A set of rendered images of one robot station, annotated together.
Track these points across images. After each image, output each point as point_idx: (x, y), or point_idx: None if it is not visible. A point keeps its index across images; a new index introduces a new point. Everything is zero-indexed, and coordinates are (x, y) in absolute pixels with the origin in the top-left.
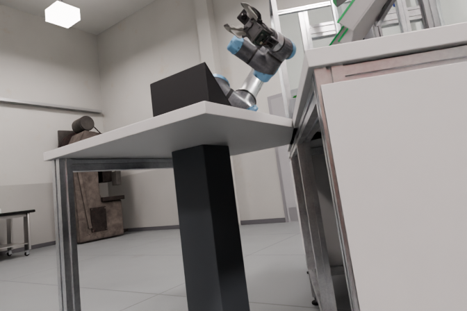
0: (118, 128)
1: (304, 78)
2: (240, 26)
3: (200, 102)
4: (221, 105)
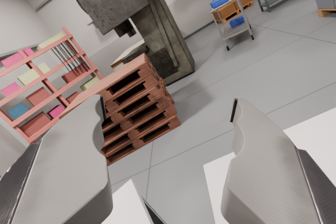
0: (306, 120)
1: (140, 194)
2: (224, 188)
3: (206, 163)
4: (206, 182)
